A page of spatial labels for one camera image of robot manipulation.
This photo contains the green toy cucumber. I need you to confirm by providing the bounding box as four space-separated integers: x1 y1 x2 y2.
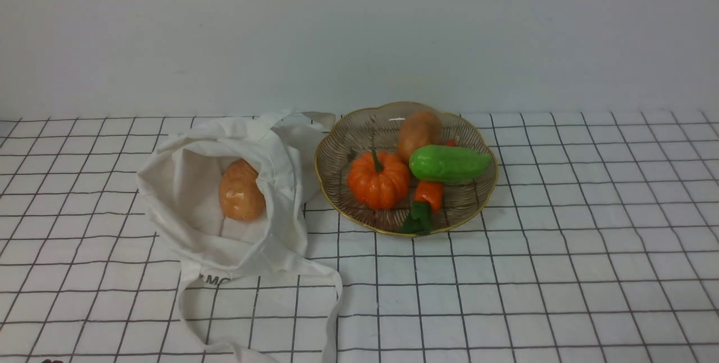
408 145 494 183

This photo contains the white grid tablecloth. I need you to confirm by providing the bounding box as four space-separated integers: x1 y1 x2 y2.
1 111 718 362

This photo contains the orange toy pumpkin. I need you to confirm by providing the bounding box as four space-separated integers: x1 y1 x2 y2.
347 149 411 210

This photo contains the gold wire basket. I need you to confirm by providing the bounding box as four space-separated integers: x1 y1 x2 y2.
314 102 498 237

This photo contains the orange toy carrot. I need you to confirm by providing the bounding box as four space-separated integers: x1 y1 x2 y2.
400 139 457 235

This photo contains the brown potato in basket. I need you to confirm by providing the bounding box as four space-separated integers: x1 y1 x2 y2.
397 110 442 164

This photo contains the brown potato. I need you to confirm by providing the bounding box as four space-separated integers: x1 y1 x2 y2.
219 159 266 222
397 110 442 164

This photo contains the white cloth tote bag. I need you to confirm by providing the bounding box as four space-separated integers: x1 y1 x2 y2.
136 110 343 362

